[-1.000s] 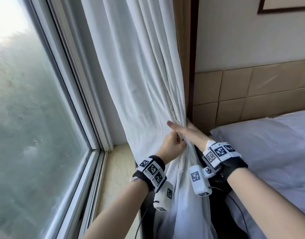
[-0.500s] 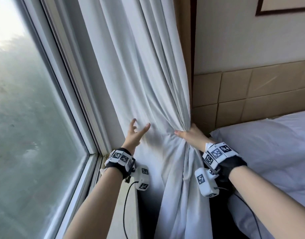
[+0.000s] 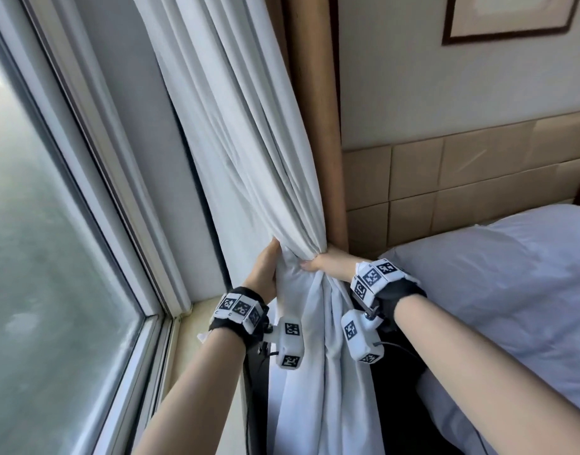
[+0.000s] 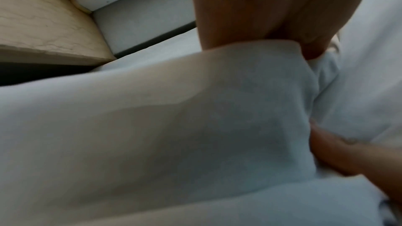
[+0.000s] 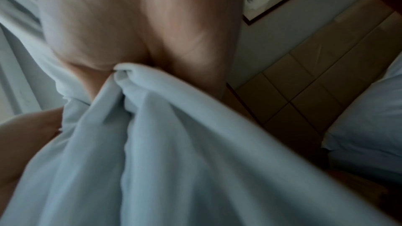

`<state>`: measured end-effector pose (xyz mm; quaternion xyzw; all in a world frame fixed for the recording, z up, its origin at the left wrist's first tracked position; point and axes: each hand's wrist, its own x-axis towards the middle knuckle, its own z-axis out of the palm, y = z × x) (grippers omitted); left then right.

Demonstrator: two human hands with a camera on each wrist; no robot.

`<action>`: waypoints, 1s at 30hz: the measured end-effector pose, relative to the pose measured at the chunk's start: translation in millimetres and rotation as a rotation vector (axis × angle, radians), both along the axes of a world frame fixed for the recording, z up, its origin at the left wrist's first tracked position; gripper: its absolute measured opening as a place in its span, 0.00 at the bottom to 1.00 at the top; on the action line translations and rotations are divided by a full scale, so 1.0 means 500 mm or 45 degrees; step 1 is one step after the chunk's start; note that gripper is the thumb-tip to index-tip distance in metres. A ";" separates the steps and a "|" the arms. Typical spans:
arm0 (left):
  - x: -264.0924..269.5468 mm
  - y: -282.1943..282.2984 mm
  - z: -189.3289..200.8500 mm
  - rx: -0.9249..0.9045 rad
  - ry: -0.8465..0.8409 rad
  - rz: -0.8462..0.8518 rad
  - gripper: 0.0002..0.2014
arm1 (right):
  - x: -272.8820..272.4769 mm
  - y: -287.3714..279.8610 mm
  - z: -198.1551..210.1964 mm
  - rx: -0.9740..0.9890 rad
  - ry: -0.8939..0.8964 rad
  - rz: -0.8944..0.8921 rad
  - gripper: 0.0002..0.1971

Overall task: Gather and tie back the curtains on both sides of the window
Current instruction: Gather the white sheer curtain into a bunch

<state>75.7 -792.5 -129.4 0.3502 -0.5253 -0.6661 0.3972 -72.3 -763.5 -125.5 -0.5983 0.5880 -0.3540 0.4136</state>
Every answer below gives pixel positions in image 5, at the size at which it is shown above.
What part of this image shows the person's right hand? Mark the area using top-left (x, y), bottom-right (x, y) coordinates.
top-left (36, 0), bottom-right (246, 103)

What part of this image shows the person's left hand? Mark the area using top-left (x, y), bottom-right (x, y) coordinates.
top-left (0, 106), bottom-right (66, 199)

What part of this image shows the white curtain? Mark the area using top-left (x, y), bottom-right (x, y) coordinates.
top-left (0, 0), bottom-right (402, 226)

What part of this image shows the beige padded headboard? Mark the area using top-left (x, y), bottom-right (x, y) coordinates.
top-left (226, 0), bottom-right (402, 135)

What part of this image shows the white pillow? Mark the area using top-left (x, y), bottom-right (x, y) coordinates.
top-left (320, 51), bottom-right (402, 179)

